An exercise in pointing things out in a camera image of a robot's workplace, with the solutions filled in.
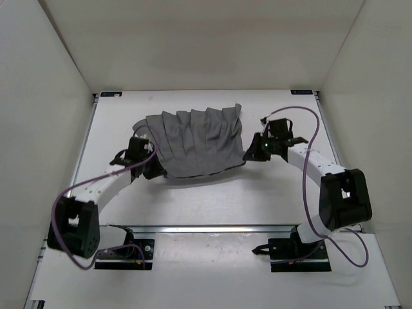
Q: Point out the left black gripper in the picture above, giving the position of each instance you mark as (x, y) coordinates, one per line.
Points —
(158, 170)

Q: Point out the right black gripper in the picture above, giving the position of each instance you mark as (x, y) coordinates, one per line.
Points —
(254, 153)

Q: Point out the aluminium table rail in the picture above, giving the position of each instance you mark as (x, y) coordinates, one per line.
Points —
(212, 229)

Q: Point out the right blue label sticker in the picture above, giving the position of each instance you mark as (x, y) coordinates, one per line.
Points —
(301, 92)

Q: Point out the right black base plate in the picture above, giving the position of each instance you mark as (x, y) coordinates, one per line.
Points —
(291, 255)

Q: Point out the grey pleated skirt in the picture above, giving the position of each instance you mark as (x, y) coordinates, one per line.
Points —
(195, 143)

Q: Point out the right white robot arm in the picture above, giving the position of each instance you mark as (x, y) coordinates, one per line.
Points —
(343, 197)

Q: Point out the blue label sticker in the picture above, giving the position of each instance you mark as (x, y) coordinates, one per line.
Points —
(301, 92)
(111, 94)

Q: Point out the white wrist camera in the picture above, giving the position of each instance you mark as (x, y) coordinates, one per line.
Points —
(146, 144)
(264, 122)

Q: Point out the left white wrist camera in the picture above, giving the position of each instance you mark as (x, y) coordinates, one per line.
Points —
(146, 144)

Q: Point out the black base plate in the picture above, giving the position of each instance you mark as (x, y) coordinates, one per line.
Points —
(291, 255)
(129, 258)

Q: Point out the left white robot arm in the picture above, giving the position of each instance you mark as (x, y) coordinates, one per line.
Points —
(75, 226)

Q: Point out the left blue label sticker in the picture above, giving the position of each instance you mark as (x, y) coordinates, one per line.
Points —
(111, 94)

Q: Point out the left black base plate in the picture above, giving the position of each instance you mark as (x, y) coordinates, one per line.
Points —
(129, 258)

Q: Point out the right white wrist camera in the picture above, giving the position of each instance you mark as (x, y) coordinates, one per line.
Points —
(264, 122)

